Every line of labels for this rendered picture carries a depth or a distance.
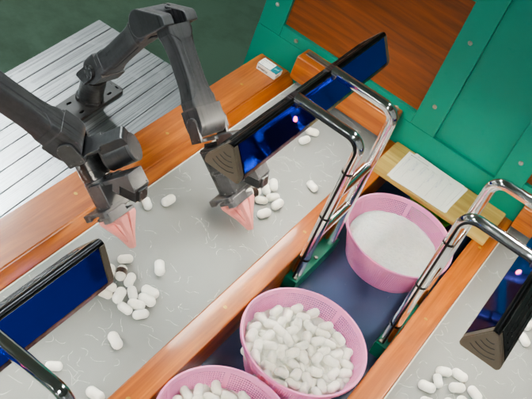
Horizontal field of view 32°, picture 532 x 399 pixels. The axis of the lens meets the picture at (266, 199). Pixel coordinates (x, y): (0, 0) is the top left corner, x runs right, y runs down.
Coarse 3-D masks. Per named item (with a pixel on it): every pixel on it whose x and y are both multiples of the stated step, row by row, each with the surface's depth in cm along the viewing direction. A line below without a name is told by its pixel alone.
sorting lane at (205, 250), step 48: (288, 144) 234; (336, 144) 240; (192, 192) 211; (288, 192) 221; (144, 240) 196; (192, 240) 200; (240, 240) 205; (192, 288) 191; (48, 336) 172; (96, 336) 175; (144, 336) 179; (0, 384) 162; (96, 384) 168
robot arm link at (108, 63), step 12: (168, 12) 202; (120, 36) 210; (132, 36) 205; (156, 36) 207; (108, 48) 215; (120, 48) 211; (132, 48) 209; (96, 60) 219; (108, 60) 216; (120, 60) 214; (96, 72) 220; (108, 72) 219; (120, 72) 222
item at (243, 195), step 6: (240, 192) 201; (246, 192) 204; (252, 192) 204; (234, 198) 199; (240, 198) 200; (246, 198) 202; (252, 198) 203; (228, 204) 200; (234, 204) 199; (252, 204) 204; (234, 210) 207; (240, 210) 207; (252, 210) 204; (252, 216) 205; (246, 222) 206
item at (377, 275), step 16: (352, 208) 221; (368, 208) 227; (384, 208) 228; (400, 208) 229; (416, 208) 228; (352, 240) 212; (432, 240) 226; (352, 256) 216; (368, 256) 209; (368, 272) 213; (384, 272) 210; (384, 288) 216; (400, 288) 215
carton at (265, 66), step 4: (260, 60) 248; (264, 60) 248; (268, 60) 249; (260, 64) 246; (264, 64) 247; (268, 64) 247; (272, 64) 248; (256, 68) 248; (260, 68) 247; (264, 68) 246; (268, 68) 246; (272, 68) 247; (276, 68) 247; (280, 68) 248; (264, 72) 247; (268, 72) 246; (272, 72) 246; (276, 72) 246; (280, 72) 247; (268, 76) 247; (272, 76) 246; (276, 76) 247
